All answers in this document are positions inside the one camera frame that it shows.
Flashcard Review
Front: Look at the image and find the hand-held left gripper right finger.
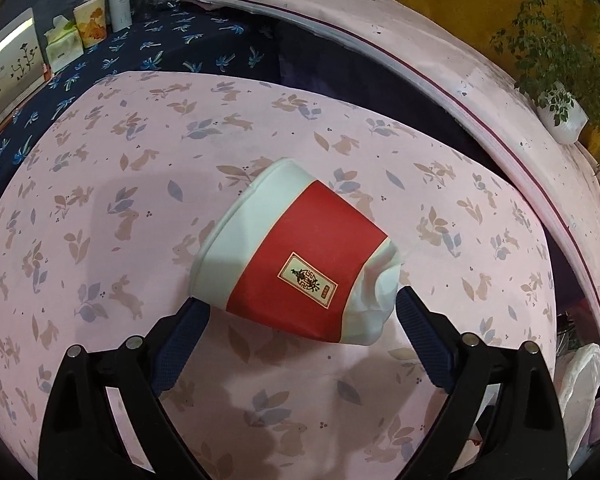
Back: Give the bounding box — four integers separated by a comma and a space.
395, 286, 567, 480

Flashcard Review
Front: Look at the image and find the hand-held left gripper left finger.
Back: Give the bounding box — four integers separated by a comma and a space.
39, 296, 213, 480

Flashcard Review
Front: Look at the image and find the red white paper cup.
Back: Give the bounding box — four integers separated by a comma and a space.
189, 157, 403, 346

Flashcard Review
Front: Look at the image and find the white plastic bag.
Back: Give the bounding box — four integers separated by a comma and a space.
555, 342, 600, 480

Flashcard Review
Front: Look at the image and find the pink rabbit print sheet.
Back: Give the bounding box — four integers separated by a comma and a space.
0, 70, 558, 480

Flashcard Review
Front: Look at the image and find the dark purple cloth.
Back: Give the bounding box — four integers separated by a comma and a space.
272, 15, 563, 311

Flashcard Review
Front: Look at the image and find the green plant in white pot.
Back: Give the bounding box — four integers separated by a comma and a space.
485, 0, 600, 145

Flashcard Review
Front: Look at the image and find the pale pink cover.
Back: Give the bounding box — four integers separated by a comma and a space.
175, 0, 600, 356

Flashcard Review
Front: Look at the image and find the navy floral cloth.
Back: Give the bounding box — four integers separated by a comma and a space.
0, 2, 281, 211

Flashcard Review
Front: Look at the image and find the green tissue pack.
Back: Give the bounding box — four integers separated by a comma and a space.
44, 15, 84, 73

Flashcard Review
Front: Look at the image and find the white folding card box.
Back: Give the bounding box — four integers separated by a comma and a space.
0, 7, 53, 146

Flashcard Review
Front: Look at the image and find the orange flower print box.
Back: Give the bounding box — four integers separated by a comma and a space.
73, 0, 106, 47

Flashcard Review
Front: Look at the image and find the white tube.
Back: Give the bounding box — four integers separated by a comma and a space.
105, 0, 133, 32

